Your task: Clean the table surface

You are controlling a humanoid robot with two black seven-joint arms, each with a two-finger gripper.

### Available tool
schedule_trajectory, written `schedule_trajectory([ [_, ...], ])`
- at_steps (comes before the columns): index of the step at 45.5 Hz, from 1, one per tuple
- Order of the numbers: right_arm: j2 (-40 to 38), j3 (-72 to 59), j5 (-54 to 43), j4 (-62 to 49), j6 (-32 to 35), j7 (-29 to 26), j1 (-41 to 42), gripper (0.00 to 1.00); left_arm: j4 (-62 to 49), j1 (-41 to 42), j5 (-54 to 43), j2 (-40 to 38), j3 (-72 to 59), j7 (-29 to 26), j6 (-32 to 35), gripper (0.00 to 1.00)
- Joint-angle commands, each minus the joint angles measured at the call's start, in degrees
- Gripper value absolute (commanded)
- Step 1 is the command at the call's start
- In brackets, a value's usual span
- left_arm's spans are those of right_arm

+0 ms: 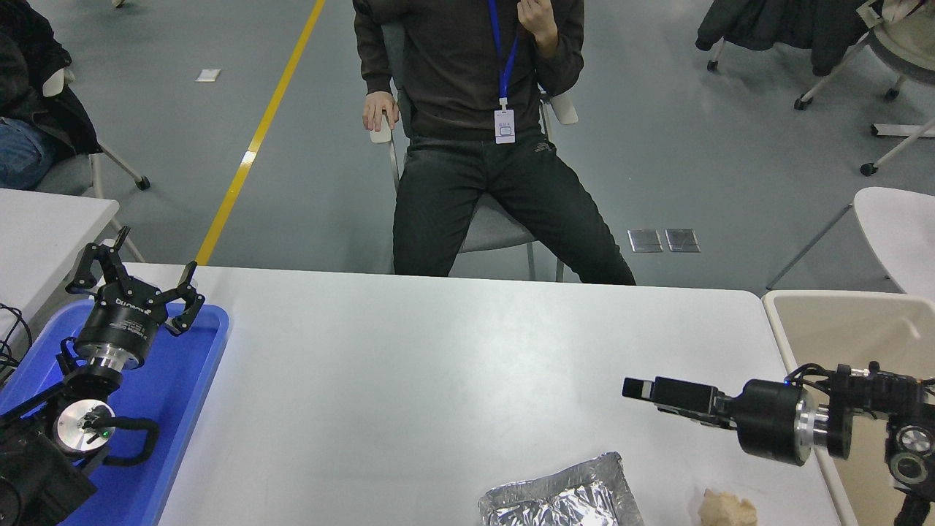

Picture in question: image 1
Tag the silver foil tray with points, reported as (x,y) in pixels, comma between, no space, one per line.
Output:
(562,497)

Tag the large pale bin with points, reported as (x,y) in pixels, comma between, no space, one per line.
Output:
(840,329)

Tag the blue plastic tray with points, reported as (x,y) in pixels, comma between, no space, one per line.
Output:
(161,409)

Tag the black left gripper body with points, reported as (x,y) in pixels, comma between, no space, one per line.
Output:
(120,325)

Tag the grey wheeled chair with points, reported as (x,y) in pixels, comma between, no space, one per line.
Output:
(913,69)

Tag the dark jacket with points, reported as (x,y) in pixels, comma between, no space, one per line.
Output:
(789,25)

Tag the grey chair with white armrests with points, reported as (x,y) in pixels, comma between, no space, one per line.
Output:
(493,230)
(66,175)

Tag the person's left hand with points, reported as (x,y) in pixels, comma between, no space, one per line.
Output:
(539,22)

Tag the white wheeled stand base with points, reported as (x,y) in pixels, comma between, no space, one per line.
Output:
(898,130)

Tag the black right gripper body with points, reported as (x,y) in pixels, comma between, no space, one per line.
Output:
(767,420)

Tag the crumpled tan paper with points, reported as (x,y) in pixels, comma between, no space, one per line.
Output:
(723,509)

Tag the white plastic chair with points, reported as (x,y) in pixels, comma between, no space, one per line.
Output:
(898,226)

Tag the white paper floor label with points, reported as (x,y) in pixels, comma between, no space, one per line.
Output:
(208,75)

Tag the person's right hand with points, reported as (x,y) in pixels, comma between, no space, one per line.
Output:
(381,108)

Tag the person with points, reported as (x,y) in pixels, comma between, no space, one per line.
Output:
(22,58)
(453,73)

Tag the white side table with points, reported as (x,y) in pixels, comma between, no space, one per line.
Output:
(44,234)

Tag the yellow floor tape line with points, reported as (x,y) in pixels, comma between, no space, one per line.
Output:
(229,204)

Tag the silver floor outlet plate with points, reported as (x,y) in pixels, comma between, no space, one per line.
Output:
(682,240)
(645,240)

